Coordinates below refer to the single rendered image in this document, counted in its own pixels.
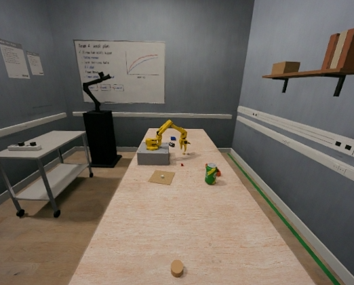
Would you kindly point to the tan mat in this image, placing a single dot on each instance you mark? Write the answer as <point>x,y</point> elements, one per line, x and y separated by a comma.
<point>156,177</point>

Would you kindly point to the tan cylinder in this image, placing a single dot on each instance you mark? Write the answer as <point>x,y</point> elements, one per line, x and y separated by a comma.
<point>176,268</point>

